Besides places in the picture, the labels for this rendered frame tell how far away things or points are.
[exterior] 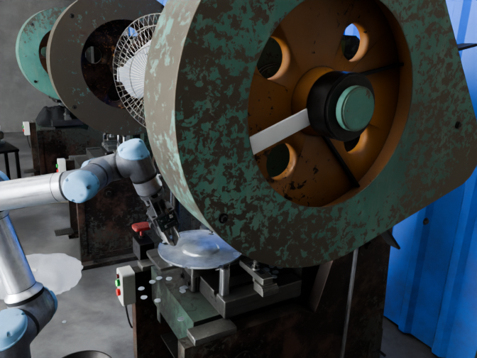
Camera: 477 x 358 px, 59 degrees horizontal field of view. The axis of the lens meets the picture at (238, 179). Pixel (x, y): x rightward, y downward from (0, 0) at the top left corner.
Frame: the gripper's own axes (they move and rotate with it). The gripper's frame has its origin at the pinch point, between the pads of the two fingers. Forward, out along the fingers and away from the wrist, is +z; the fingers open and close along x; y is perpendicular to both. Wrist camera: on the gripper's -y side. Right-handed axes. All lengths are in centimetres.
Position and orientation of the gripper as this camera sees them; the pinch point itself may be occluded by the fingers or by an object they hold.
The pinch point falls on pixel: (172, 241)
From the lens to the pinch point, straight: 136.7
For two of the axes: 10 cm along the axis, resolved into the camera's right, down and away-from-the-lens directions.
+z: 2.8, 8.5, 4.6
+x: 8.6, -4.3, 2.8
